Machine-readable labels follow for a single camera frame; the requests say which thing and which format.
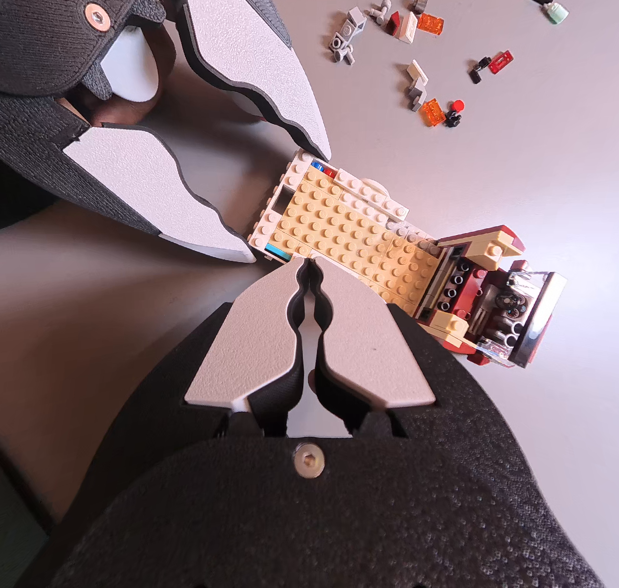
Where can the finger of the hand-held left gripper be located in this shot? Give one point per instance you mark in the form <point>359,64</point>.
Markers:
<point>251,41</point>
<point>140,172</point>

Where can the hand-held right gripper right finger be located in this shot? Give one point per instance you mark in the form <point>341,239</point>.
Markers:
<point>367,351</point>

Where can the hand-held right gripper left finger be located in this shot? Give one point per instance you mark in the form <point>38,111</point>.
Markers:
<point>251,341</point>

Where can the toy brick camper van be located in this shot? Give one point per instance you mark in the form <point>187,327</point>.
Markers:
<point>348,225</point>

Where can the person's left hand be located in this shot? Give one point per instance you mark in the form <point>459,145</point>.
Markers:
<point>121,111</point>

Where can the grey toy connector piece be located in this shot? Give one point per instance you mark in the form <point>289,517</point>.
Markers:
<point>342,41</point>

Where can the grey toy bar piece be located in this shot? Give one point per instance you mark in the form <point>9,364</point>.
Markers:
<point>380,9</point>

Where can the dark red toy slope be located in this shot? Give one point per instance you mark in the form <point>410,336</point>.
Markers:
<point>394,23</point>

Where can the white toy tile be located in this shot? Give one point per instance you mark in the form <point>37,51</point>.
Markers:
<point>416,70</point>
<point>408,27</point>

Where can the small grey toy brick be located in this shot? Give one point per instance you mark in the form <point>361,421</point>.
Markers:
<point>421,4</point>

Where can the transparent orange toy plate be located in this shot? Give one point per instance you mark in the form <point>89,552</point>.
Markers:
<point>433,112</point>
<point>430,23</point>

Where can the red round toy stud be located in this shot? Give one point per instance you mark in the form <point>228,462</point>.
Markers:
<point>456,105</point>

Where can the black toy clip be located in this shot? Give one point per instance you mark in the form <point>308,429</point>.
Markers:
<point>453,119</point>

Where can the transparent red toy tile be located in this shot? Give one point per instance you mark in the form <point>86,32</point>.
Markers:
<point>501,61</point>

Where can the light aqua toy brick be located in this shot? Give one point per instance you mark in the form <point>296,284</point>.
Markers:
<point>557,13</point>

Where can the light grey toy bracket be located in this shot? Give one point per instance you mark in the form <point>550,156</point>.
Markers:
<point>356,20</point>

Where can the black toy bracket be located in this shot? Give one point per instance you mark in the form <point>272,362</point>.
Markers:
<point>479,69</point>

